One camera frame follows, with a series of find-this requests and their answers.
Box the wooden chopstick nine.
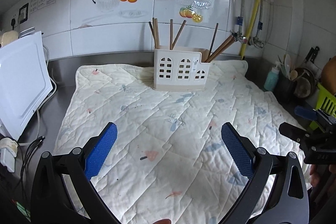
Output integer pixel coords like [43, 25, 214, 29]
[205, 35, 234, 63]

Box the wooden chopstick three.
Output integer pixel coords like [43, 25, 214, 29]
[208, 39, 237, 63]

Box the wooden chopstick eight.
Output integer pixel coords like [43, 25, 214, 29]
[209, 23, 219, 57]

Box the wooden chopstick five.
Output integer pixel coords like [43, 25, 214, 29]
[153, 18, 159, 49]

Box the wooden chopstick four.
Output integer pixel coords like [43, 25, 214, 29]
[148, 22, 157, 49]

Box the wooden chopstick seven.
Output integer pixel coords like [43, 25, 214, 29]
[171, 20, 186, 50]

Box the wooden chopstick six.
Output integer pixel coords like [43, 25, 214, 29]
[169, 19, 174, 50]

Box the person's right hand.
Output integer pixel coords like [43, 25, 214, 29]
[309, 164, 320, 188]

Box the green plastic basket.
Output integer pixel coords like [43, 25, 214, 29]
[313, 83, 336, 118]

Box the black utensil pot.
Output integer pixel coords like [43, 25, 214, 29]
[276, 54, 316, 99]

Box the teal dish soap bottle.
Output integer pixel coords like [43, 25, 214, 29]
[264, 61, 281, 92]

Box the cream quilted mat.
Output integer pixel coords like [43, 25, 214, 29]
[53, 60, 304, 223]

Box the white microwave oven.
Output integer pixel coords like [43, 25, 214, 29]
[1, 31, 52, 140]

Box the white house-shaped utensil holder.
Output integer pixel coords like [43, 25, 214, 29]
[153, 46, 211, 92]

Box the black knife handle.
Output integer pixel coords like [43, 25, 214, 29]
[305, 46, 320, 64]

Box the black cable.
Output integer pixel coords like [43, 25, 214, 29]
[15, 135, 46, 188]

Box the yellow gas hose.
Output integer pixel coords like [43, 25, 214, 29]
[240, 0, 268, 60]

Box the wall power socket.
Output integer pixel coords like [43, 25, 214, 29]
[18, 3, 29, 24]

